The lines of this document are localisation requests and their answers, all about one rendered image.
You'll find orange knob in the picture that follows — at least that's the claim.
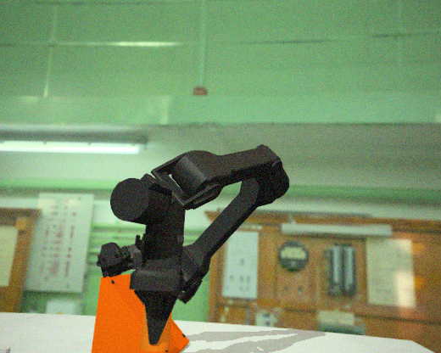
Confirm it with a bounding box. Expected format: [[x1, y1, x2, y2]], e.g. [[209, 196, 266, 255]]
[[140, 304, 172, 352]]

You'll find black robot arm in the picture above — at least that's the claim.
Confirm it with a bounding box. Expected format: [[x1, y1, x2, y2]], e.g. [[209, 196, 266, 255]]
[[97, 144, 289, 305]]

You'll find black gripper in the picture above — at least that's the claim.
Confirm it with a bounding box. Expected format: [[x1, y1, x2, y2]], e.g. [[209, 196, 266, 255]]
[[130, 227, 184, 345]]

